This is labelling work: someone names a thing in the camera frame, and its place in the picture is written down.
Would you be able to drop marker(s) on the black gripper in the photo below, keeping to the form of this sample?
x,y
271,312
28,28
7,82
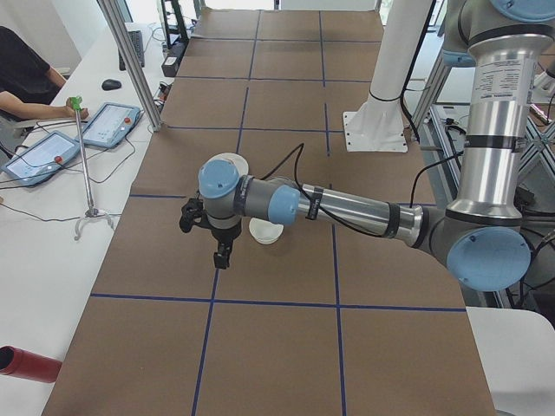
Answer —
x,y
225,235

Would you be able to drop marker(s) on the white small bowl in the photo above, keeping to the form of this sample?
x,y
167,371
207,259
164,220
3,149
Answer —
x,y
265,232

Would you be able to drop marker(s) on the white round plate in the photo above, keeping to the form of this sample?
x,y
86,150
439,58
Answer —
x,y
239,161

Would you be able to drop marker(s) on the person hand holding stick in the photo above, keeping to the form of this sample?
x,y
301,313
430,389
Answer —
x,y
74,106

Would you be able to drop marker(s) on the far blue teach pendant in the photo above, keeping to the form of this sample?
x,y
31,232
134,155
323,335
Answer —
x,y
110,125

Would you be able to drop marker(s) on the blue teach pendant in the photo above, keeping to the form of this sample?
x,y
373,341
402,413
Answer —
x,y
110,125
41,161

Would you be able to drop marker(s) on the near blue teach pendant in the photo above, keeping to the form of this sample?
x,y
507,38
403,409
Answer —
x,y
41,161

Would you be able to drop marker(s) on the black computer mouse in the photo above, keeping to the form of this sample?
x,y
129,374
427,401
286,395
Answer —
x,y
110,84

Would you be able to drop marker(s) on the red cylinder bottle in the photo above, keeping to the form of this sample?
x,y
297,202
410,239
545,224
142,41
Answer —
x,y
23,364

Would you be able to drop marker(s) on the black keyboard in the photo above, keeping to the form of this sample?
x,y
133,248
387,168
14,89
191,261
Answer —
x,y
136,40

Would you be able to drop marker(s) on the person in black shirt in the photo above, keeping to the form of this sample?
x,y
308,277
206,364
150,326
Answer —
x,y
28,83

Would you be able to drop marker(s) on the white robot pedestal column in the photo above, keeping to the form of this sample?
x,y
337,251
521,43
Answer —
x,y
377,126

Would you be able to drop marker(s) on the green handled reacher stick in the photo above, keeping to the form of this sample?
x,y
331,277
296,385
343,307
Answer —
x,y
92,213

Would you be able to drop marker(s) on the aluminium frame post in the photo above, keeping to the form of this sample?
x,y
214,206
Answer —
x,y
115,22

